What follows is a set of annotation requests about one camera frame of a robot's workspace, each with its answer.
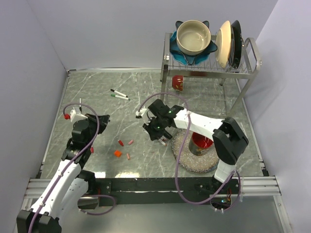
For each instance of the black capped white marker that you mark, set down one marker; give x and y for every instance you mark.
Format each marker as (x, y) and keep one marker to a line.
(119, 93)

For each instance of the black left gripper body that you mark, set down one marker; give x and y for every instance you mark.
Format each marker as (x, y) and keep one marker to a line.
(93, 123)

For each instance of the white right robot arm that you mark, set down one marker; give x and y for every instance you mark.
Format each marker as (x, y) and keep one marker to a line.
(228, 138)

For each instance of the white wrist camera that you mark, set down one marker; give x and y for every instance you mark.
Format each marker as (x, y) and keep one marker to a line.
(75, 115)
(141, 113)

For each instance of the speckled grey plate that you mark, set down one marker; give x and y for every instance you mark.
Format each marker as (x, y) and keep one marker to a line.
(197, 164)

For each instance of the orange highlighter cap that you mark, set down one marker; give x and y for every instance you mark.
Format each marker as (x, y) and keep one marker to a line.
(117, 153)

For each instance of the blue star-shaped bowl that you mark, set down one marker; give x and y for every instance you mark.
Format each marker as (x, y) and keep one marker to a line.
(191, 59)

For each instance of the green capped white marker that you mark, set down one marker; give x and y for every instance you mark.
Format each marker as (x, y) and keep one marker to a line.
(120, 97)

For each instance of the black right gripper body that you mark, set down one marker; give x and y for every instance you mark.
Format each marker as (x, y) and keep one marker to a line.
(156, 126)

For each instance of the black and red mug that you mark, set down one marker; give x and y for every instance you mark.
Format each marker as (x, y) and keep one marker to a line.
(199, 144)

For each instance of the beige ceramic bowl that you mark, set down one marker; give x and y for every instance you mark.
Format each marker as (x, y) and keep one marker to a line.
(192, 36)

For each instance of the cream plate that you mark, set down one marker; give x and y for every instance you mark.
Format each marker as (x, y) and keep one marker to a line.
(223, 42)

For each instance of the black plate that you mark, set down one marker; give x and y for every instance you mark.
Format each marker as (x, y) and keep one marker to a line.
(236, 45)

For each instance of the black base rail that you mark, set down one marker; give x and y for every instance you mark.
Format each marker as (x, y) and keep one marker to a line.
(154, 190)

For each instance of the orange and black highlighter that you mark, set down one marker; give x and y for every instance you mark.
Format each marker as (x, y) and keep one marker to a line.
(167, 135)

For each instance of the small red cup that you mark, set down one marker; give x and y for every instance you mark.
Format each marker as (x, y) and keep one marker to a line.
(177, 82)

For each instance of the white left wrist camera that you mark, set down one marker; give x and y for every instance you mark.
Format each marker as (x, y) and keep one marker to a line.
(75, 115)

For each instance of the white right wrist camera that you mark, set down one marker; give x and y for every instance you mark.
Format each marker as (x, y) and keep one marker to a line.
(141, 113)

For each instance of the steel dish rack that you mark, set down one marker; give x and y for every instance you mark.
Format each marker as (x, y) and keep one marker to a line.
(211, 90)

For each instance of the salmon capped white marker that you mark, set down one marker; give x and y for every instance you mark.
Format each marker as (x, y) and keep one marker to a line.
(162, 142)

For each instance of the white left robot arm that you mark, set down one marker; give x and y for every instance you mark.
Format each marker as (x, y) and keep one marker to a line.
(70, 181)

